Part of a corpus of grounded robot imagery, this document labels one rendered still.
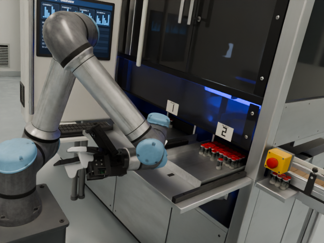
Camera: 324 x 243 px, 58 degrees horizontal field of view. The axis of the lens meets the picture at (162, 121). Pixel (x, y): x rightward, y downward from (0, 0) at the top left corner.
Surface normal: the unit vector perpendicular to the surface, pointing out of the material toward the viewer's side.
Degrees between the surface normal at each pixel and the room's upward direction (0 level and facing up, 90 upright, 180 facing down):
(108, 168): 48
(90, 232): 0
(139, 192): 90
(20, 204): 72
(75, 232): 0
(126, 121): 86
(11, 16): 90
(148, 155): 90
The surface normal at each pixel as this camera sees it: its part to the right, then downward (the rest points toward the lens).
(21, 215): 0.64, 0.04
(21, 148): 0.14, -0.89
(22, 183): 0.67, 0.34
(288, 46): -0.76, 0.11
